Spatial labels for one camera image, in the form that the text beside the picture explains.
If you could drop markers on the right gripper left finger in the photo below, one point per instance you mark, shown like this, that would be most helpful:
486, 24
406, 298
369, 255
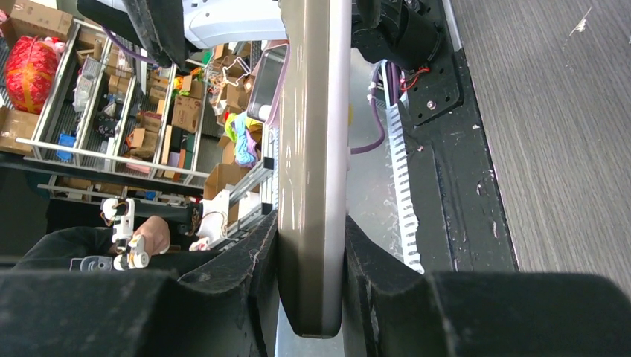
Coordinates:
226, 307

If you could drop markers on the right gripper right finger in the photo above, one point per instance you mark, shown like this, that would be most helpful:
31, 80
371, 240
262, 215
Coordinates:
391, 310

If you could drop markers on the grey rounded remote control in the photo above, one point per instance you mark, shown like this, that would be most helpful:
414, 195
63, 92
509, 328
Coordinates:
314, 153

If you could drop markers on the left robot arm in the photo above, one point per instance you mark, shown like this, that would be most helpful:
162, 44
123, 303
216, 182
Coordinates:
402, 32

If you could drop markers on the person hand background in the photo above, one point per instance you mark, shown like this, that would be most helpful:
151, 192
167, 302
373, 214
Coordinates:
156, 233

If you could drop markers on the metal storage shelf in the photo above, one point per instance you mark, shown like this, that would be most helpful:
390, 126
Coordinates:
107, 117

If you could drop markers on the red patterned ball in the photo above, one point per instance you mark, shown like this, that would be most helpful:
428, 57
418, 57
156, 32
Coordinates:
30, 71

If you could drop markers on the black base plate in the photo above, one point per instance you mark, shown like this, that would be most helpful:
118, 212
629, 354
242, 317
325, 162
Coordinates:
451, 211

